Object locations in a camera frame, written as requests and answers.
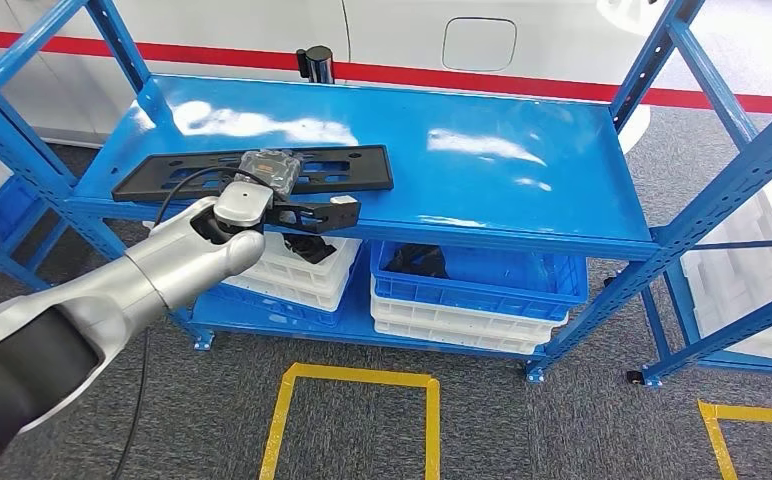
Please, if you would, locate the black plastic plate frame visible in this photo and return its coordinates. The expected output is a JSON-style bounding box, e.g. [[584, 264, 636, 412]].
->
[[111, 144, 395, 204]]

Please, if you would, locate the black part in crate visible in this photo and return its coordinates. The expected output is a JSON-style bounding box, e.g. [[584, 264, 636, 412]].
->
[[285, 233, 339, 266], [384, 243, 452, 281]]

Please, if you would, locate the blue metal shelf rack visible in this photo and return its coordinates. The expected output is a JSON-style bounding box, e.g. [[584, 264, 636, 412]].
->
[[0, 132, 69, 293], [0, 0, 772, 386], [626, 235, 772, 389]]

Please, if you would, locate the blue plastic crate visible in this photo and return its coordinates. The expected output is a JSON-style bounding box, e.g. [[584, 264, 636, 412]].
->
[[369, 240, 590, 323]]

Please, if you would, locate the yellow floor tape square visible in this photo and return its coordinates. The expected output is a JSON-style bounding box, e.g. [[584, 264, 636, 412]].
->
[[697, 399, 772, 480], [258, 362, 442, 480]]

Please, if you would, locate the red barrier belt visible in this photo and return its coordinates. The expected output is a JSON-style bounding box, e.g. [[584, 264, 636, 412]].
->
[[0, 27, 772, 115]]

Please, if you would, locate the large white plastic bin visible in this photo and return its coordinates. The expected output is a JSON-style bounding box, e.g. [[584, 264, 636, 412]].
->
[[680, 177, 772, 364]]

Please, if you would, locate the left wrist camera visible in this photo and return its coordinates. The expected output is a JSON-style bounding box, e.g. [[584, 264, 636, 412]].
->
[[263, 193, 363, 235]]

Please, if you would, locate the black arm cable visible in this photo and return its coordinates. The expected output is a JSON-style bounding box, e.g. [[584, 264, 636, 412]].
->
[[110, 165, 268, 480]]

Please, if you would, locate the black stanchion post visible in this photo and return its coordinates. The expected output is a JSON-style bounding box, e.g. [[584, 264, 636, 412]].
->
[[295, 44, 336, 85]]

